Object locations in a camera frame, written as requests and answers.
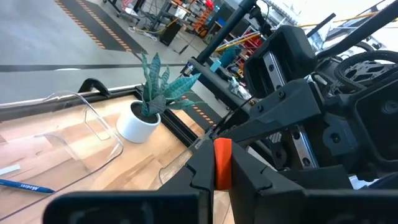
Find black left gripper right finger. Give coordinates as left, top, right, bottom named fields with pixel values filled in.
left=229, top=141, right=398, bottom=224

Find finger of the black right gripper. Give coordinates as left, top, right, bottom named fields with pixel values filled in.
left=278, top=164, right=354, bottom=191
left=216, top=79, right=323, bottom=147

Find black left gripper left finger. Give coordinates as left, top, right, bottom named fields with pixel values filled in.
left=42, top=139, right=216, bottom=224

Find blue ballpoint pen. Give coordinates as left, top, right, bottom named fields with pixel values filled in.
left=0, top=177, right=57, bottom=195

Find clear plastic bag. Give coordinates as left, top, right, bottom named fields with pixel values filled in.
left=228, top=77, right=251, bottom=101

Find black slanted pole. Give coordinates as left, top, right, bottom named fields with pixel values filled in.
left=195, top=0, right=258, bottom=65

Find teal box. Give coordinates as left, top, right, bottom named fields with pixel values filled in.
left=209, top=58, right=222, bottom=73

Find grey side table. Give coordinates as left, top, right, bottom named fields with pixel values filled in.
left=188, top=57, right=252, bottom=113

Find green plant in white pot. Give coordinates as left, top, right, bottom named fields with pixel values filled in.
left=115, top=52, right=203, bottom=144

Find black floor mat orange striped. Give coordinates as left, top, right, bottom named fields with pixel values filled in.
left=53, top=0, right=149, bottom=54
left=181, top=94, right=225, bottom=127

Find cluttered workshop shelving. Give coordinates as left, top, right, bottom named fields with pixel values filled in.
left=102, top=0, right=224, bottom=41

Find clear plastic bin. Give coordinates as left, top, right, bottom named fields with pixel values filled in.
left=0, top=90, right=124, bottom=218

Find black box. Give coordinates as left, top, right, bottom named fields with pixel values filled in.
left=159, top=21, right=183, bottom=47

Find black hook clamp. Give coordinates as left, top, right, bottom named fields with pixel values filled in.
left=76, top=77, right=112, bottom=98

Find yellow cable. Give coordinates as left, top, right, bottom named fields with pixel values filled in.
left=213, top=32, right=262, bottom=53

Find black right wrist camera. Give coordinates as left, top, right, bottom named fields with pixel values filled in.
left=354, top=81, right=398, bottom=170

